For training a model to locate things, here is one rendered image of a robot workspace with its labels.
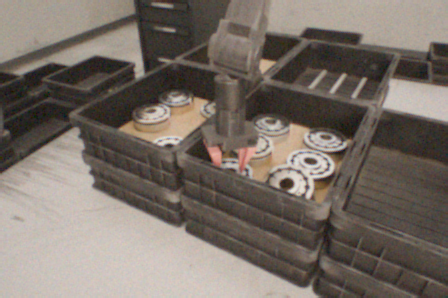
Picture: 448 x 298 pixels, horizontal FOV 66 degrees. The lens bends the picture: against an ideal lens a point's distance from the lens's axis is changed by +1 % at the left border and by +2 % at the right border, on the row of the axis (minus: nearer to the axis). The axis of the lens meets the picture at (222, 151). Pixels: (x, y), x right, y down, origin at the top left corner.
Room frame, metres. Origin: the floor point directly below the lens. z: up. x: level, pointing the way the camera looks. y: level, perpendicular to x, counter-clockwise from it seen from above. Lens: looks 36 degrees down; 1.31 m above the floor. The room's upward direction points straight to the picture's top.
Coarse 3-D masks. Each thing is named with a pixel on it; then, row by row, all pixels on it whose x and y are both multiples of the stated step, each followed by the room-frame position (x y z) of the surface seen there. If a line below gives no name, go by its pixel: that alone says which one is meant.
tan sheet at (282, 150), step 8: (296, 128) 0.77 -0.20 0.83; (304, 128) 0.77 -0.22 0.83; (296, 136) 0.73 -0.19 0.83; (280, 144) 0.70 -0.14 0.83; (288, 144) 0.70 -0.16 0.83; (296, 144) 0.70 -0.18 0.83; (280, 152) 0.66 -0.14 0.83; (288, 152) 0.66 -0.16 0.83; (272, 160) 0.63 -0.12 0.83; (280, 160) 0.63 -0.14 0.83; (256, 168) 0.60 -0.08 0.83; (264, 168) 0.60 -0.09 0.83; (256, 176) 0.57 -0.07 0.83; (320, 192) 0.52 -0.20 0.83; (320, 200) 0.50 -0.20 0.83
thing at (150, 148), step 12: (156, 72) 0.92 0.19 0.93; (216, 72) 0.92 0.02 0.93; (132, 84) 0.84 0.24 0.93; (108, 96) 0.77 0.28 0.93; (84, 108) 0.70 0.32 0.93; (72, 120) 0.66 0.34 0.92; (84, 120) 0.65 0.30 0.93; (96, 132) 0.62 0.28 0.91; (108, 132) 0.60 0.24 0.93; (120, 132) 0.60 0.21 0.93; (192, 132) 0.60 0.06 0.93; (132, 144) 0.57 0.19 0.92; (144, 144) 0.55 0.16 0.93; (156, 144) 0.55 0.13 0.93; (180, 144) 0.55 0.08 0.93; (156, 156) 0.54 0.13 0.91; (168, 156) 0.53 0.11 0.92
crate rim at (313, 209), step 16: (320, 96) 0.77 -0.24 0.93; (368, 112) 0.68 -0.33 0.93; (192, 144) 0.55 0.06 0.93; (352, 144) 0.55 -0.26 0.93; (192, 160) 0.50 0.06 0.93; (208, 176) 0.48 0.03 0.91; (224, 176) 0.46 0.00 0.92; (240, 176) 0.45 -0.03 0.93; (336, 176) 0.46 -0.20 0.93; (256, 192) 0.43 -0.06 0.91; (272, 192) 0.42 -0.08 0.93; (288, 192) 0.41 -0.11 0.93; (336, 192) 0.41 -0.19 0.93; (288, 208) 0.40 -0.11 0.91; (304, 208) 0.39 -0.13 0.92; (320, 208) 0.38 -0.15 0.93
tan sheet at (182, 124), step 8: (200, 104) 0.91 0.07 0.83; (192, 112) 0.86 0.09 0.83; (176, 120) 0.82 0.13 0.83; (184, 120) 0.82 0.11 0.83; (192, 120) 0.82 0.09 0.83; (200, 120) 0.82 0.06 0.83; (120, 128) 0.77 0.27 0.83; (128, 128) 0.77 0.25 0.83; (168, 128) 0.77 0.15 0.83; (176, 128) 0.77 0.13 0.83; (184, 128) 0.77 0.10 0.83; (192, 128) 0.77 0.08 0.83; (144, 136) 0.73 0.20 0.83; (152, 136) 0.74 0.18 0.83; (160, 136) 0.74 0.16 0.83; (184, 136) 0.74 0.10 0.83
